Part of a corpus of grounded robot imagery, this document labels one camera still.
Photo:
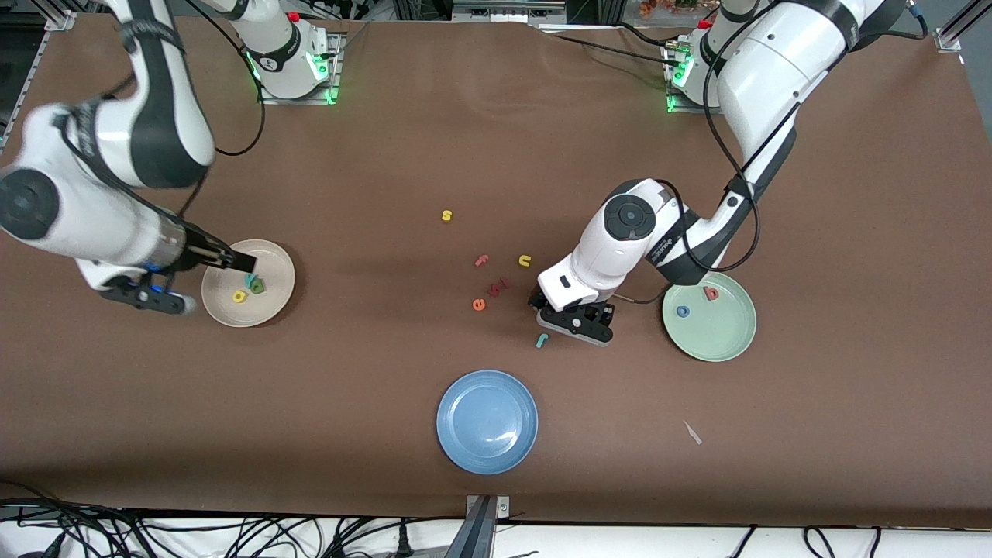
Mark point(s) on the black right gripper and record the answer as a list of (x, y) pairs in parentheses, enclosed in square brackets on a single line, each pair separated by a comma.
[(200, 248)]

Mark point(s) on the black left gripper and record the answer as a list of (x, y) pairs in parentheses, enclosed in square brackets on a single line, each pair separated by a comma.
[(536, 299)]

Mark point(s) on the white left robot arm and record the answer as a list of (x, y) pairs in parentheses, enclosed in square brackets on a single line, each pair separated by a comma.
[(767, 70)]

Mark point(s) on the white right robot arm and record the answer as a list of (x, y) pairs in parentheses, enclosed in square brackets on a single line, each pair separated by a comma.
[(108, 136)]

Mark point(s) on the beige round plate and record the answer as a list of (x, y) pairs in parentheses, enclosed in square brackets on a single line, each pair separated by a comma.
[(271, 306)]

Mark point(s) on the light green round plate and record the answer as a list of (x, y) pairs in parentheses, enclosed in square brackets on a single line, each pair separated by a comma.
[(709, 329)]

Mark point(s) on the blue round plate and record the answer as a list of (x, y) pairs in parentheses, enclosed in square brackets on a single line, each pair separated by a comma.
[(487, 422)]

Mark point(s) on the small white paper scrap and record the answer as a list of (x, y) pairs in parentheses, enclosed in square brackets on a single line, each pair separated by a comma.
[(692, 433)]

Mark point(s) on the brown table cover sheet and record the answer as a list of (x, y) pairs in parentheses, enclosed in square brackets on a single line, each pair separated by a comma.
[(387, 155)]

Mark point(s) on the black power plug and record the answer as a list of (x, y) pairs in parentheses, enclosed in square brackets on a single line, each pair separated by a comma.
[(403, 542)]

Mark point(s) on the orange artificial flowers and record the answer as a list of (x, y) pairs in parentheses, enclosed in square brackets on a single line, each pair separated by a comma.
[(666, 6)]

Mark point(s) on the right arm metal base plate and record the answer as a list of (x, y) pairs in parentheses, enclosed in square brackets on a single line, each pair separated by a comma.
[(338, 66)]

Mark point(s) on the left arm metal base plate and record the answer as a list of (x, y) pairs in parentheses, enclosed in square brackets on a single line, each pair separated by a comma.
[(690, 109)]

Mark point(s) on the grey metal camera mount bracket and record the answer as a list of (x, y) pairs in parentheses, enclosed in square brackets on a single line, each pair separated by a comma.
[(484, 531)]

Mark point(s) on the aluminium table side rail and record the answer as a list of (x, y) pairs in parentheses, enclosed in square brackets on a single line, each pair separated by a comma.
[(35, 58)]

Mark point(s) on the aluminium corner bracket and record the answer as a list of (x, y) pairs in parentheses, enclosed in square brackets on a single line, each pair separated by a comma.
[(60, 19), (947, 39)]

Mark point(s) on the grey metal frame beam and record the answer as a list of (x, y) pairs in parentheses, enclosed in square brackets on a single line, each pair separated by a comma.
[(508, 9)]

